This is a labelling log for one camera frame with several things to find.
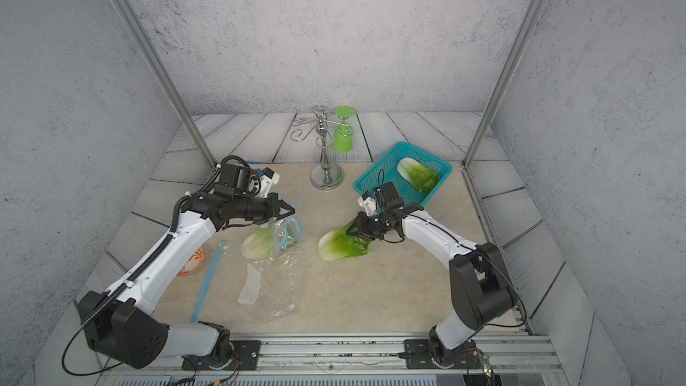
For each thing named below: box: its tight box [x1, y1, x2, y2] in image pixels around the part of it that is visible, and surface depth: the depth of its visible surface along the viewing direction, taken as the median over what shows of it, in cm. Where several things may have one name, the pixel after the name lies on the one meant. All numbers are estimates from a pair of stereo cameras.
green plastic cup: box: [332, 106, 355, 153], surface depth 110 cm
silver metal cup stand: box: [290, 104, 345, 191], surface depth 106 cm
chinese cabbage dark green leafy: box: [241, 223, 275, 261], surface depth 90 cm
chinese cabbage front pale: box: [317, 220, 371, 261], surface depth 86 cm
